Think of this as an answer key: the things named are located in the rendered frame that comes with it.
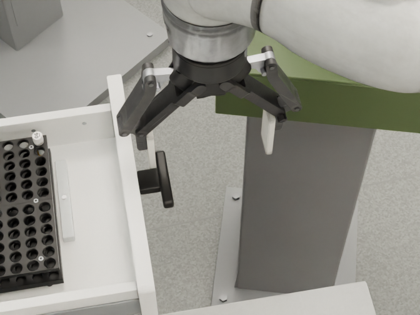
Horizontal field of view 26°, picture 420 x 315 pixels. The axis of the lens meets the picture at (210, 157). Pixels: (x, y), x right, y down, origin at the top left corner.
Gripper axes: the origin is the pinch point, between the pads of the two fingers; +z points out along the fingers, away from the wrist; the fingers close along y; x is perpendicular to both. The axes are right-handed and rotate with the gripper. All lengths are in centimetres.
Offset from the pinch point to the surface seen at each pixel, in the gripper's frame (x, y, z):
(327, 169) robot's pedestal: -17.6, -22.8, 38.8
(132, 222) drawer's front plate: 9.3, 10.1, -1.7
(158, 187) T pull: 4.3, 6.6, 0.1
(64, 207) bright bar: 1.3, 17.7, 6.3
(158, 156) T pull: 0.3, 6.0, -0.1
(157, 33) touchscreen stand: -93, -3, 88
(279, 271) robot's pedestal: -19, -18, 79
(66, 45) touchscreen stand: -93, 20, 87
